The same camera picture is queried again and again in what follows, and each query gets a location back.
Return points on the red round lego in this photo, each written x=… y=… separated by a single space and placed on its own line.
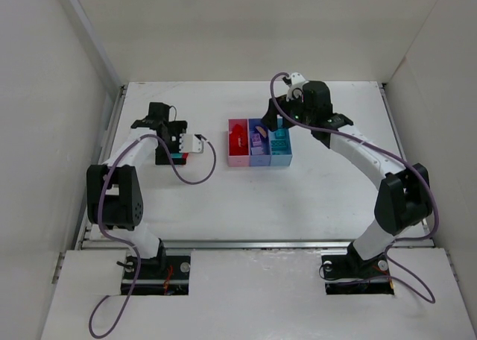
x=238 y=141

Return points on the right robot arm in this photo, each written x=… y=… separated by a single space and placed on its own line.
x=402 y=200

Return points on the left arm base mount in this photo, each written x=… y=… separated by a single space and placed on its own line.
x=171 y=278

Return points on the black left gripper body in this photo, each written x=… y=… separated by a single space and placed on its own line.
x=168 y=155

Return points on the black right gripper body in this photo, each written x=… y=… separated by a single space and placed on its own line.
x=271 y=115

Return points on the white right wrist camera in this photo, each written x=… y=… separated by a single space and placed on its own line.
x=295 y=82

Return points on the red lego pile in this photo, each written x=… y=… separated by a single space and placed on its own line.
x=180 y=159

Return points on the lilac lego brick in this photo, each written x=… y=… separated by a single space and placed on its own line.
x=255 y=140

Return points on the teal lego brick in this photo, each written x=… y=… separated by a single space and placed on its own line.
x=279 y=142

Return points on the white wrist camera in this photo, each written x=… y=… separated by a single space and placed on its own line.
x=191 y=143
x=295 y=82

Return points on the aluminium rail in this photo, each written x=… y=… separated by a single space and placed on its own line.
x=250 y=245

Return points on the pink container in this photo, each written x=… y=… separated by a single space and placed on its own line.
x=238 y=161

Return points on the purple-blue container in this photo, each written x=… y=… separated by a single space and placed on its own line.
x=260 y=153

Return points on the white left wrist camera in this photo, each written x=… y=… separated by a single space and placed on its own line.
x=191 y=143

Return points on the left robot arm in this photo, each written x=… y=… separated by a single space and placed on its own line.
x=156 y=135

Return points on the light blue container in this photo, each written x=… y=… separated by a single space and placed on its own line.
x=281 y=160

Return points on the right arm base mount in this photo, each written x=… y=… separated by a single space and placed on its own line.
x=344 y=275

